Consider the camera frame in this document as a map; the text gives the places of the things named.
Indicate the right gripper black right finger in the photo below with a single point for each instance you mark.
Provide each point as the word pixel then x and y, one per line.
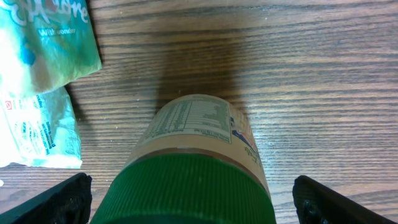
pixel 318 204

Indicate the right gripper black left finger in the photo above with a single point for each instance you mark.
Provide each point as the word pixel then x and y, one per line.
pixel 67 202

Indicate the green wet wipes pack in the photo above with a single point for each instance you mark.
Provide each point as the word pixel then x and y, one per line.
pixel 40 131

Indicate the green lid jar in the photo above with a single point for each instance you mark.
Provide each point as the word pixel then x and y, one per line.
pixel 197 162

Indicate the small teal box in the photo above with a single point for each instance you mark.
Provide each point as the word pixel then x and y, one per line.
pixel 45 45

